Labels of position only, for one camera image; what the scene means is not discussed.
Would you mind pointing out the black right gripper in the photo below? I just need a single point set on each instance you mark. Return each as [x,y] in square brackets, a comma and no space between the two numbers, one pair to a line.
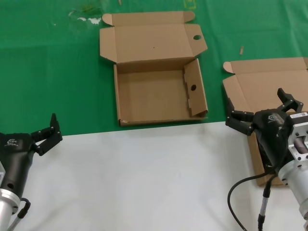
[272,134]

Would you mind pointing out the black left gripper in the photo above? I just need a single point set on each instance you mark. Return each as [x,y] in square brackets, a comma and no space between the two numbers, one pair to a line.
[14,156]

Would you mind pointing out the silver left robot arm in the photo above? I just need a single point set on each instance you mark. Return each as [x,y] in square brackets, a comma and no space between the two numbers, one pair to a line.
[6,209]

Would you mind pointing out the empty open cardboard box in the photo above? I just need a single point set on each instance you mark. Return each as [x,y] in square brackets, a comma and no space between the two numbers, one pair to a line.
[154,96]

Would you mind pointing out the green table mat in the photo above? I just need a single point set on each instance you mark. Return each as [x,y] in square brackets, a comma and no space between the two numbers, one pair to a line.
[48,72]

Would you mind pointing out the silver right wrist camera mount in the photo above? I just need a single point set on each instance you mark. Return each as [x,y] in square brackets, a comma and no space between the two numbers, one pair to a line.
[298,130]

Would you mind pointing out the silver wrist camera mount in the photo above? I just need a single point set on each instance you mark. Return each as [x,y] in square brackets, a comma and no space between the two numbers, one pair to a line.
[298,130]
[1,173]

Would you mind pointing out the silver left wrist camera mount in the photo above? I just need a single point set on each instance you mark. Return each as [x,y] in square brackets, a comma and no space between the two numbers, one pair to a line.
[1,173]

